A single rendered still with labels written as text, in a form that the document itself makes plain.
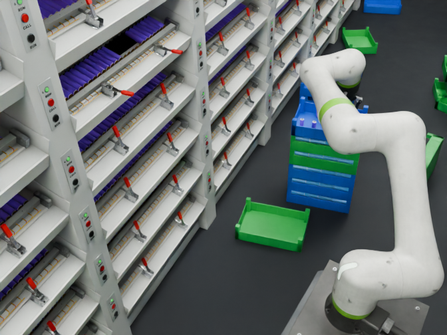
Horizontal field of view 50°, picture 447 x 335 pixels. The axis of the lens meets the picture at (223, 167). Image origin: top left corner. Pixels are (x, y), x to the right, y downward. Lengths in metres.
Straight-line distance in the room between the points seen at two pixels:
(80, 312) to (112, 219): 0.30
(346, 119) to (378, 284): 0.46
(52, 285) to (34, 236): 0.20
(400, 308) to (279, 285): 0.59
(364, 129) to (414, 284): 0.44
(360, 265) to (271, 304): 0.70
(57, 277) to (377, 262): 0.88
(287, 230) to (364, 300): 0.90
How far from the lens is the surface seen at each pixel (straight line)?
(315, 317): 1.55
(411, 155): 1.45
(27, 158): 1.21
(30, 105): 1.15
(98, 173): 1.43
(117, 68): 1.43
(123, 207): 1.59
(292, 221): 2.28
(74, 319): 1.61
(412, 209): 1.44
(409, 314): 1.63
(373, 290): 1.37
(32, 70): 1.13
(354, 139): 1.40
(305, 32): 3.10
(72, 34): 1.25
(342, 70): 1.78
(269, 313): 1.97
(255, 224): 2.26
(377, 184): 2.55
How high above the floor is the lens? 1.64
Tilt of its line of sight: 40 degrees down
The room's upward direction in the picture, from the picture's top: 2 degrees counter-clockwise
